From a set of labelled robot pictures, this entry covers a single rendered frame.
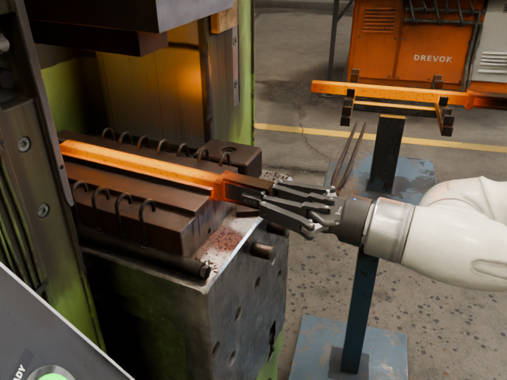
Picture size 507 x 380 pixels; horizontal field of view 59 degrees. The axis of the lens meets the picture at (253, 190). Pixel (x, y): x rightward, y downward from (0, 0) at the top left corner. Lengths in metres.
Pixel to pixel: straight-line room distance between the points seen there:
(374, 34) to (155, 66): 3.23
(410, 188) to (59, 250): 0.90
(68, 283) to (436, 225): 0.55
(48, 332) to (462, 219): 0.52
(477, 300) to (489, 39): 2.56
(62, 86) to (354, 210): 0.74
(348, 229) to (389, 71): 3.58
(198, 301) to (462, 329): 1.46
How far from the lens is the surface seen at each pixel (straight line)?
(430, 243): 0.66
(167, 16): 0.59
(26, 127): 0.63
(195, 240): 0.74
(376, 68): 4.20
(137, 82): 1.09
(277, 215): 0.69
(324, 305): 1.96
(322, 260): 2.17
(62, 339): 0.41
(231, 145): 0.94
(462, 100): 1.16
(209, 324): 0.74
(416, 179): 1.33
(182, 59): 1.00
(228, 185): 0.75
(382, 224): 0.66
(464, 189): 0.80
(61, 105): 1.14
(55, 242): 0.71
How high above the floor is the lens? 1.39
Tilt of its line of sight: 31 degrees down
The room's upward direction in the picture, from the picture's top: straight up
